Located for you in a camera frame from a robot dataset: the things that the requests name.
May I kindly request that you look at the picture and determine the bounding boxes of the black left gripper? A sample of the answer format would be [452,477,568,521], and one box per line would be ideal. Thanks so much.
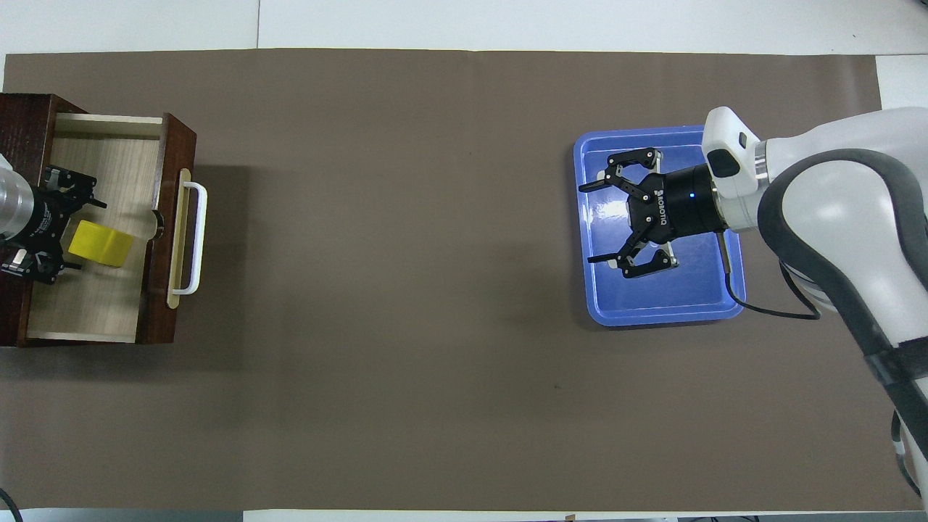
[0,167,108,285]

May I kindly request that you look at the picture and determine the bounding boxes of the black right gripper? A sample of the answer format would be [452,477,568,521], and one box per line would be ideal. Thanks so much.
[579,147,720,280]

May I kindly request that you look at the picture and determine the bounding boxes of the yellow cube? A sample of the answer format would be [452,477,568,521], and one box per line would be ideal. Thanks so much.
[68,220,135,269]

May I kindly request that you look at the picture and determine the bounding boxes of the dark wooden drawer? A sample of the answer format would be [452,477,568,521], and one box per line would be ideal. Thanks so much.
[25,112,198,345]

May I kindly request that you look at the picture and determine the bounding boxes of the white drawer handle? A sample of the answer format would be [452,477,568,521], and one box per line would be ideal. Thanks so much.
[170,181,209,296]

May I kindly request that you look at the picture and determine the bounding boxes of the dark wooden drawer cabinet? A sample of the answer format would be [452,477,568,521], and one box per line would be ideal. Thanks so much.
[0,93,89,349]

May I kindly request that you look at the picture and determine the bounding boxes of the blue plastic tray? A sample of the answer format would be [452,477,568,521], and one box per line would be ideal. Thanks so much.
[573,125,747,327]

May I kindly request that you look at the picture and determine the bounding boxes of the brown paper table mat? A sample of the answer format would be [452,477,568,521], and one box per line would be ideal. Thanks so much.
[0,48,925,512]

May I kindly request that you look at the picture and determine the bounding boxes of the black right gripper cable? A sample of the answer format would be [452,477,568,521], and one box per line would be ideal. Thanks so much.
[720,233,821,320]

